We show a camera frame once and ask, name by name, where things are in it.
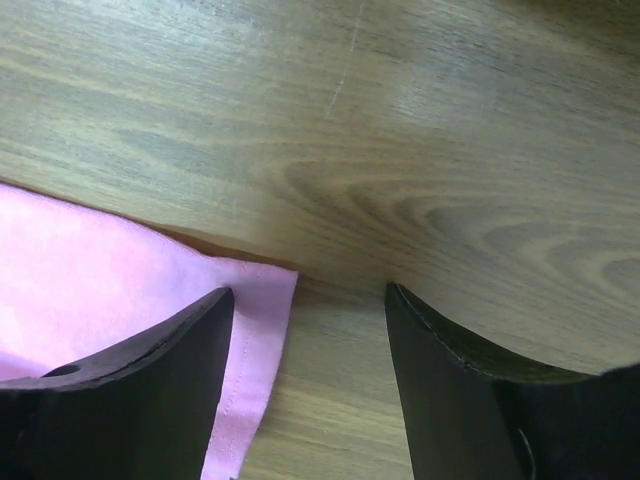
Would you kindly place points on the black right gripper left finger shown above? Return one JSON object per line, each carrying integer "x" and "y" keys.
{"x": 143, "y": 408}

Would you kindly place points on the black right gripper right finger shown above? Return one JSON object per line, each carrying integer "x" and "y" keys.
{"x": 475, "y": 410}

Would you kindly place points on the pink t shirt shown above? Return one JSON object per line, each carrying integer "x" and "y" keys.
{"x": 75, "y": 281}

